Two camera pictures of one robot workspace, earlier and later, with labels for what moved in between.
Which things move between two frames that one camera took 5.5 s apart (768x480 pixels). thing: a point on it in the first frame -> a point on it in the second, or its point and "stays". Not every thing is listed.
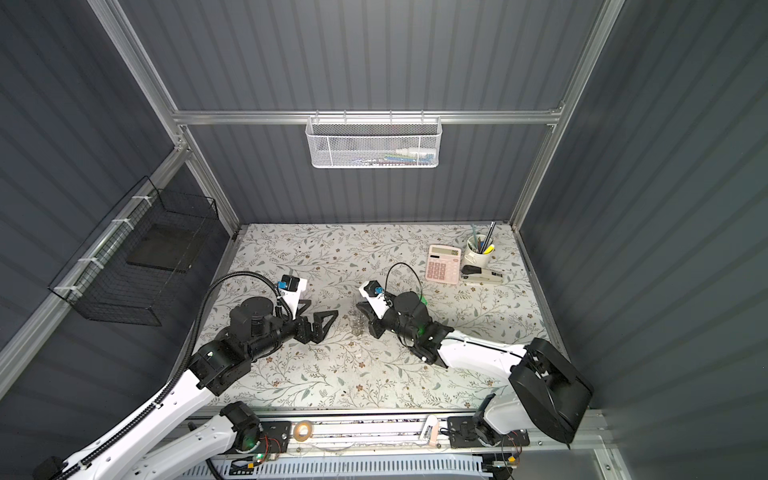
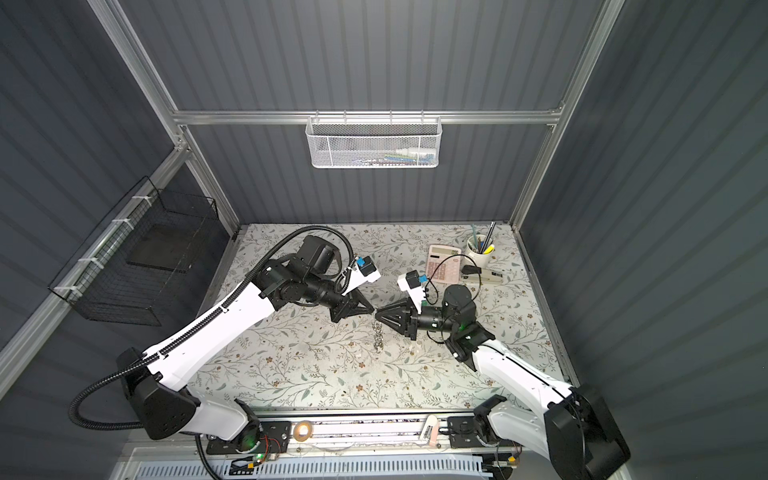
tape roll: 296,431 stays
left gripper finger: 320,315 -> 358,305
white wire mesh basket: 374,142 stays
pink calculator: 443,264 stays
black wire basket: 129,270 stays
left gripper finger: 320,336 -> 343,310
